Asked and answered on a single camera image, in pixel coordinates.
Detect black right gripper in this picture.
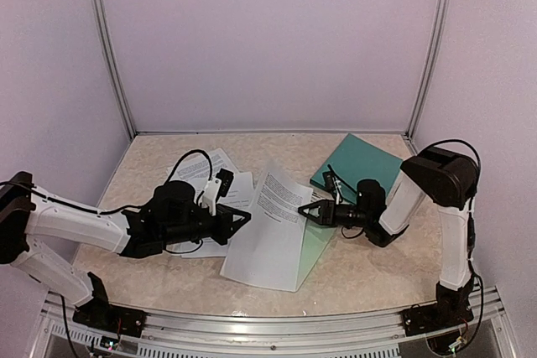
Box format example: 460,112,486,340
299,199,371,227

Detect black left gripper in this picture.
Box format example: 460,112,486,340
162,203,251,246

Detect white printed top sheet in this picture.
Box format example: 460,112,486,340
220,160,312,292

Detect green file folder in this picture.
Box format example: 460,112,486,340
298,134,402,283

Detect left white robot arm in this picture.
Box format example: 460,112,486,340
1,169,251,329

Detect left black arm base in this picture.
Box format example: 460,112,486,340
72,272,147,338

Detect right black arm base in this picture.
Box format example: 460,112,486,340
400,278,474,336

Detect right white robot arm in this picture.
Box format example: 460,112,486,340
298,140,481,292

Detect white paper stack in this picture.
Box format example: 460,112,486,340
167,148,253,258

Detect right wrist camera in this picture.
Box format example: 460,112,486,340
322,164,344,205

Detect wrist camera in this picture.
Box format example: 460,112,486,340
322,164,344,205
199,169,234,215

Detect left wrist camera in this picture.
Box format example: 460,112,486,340
199,169,234,215

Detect aluminium front rail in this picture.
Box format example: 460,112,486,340
29,288,521,358

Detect left aluminium corner post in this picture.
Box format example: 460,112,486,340
91,0,138,142

